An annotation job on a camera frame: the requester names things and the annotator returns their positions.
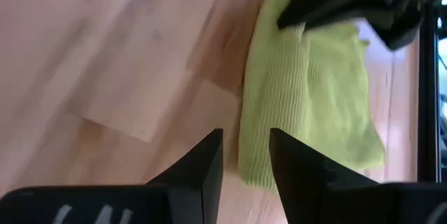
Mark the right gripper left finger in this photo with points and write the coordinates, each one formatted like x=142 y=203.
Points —
x=157 y=199

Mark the black metal table frame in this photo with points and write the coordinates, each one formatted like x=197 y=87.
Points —
x=428 y=95

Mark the lime green microfiber towel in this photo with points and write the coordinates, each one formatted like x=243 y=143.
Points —
x=307 y=95

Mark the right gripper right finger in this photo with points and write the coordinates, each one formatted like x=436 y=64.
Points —
x=331 y=196

